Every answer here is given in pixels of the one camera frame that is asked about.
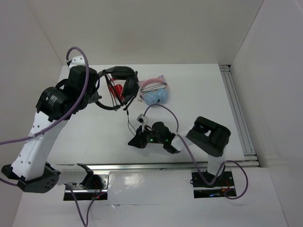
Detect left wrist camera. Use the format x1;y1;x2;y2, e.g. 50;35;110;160
65;55;86;70

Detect pink and blue cat headphones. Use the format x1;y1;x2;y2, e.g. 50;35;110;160
139;75;169;106

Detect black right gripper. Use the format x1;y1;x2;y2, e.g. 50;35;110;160
128;124;165;148

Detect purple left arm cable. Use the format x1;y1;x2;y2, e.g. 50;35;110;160
0;46;90;187

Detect aluminium rail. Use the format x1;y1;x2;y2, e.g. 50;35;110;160
219;65;260;167
55;160;260;173

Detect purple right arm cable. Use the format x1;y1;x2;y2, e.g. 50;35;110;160
144;104;249;201

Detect aluminium rail at front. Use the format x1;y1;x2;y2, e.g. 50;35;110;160
55;160;260;173

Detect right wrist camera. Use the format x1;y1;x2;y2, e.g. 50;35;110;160
137;114;149;131

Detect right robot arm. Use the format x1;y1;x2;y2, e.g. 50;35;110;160
128;116;231;187

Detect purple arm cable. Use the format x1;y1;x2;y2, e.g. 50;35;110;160
0;46;90;187
144;104;249;201

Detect aluminium rail at right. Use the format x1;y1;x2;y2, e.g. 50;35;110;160
219;65;260;167

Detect black headset with microphone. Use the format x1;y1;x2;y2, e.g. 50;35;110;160
96;66;140;111

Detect red headphones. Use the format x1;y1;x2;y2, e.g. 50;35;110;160
109;79;125;99

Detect black headset cable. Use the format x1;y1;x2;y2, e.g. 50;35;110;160
105;72;138;135

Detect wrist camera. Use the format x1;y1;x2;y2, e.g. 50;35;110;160
137;114;149;131
65;55;86;70

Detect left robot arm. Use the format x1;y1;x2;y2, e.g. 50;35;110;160
1;65;102;193

